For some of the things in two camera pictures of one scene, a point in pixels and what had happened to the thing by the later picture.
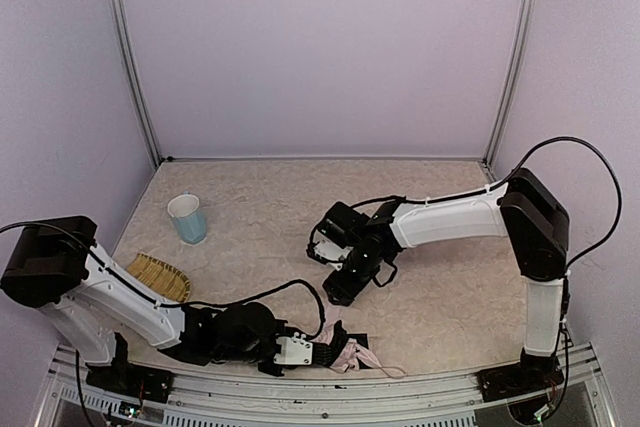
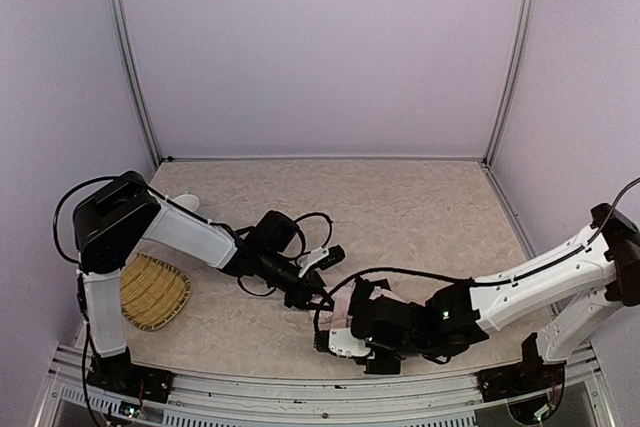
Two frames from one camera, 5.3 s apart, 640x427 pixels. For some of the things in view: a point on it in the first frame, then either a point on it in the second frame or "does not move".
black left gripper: x=324 y=347 → x=298 y=292
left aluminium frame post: x=126 y=52 does not move
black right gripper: x=343 y=287 → x=361 y=317
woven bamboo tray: x=161 y=277 does not move
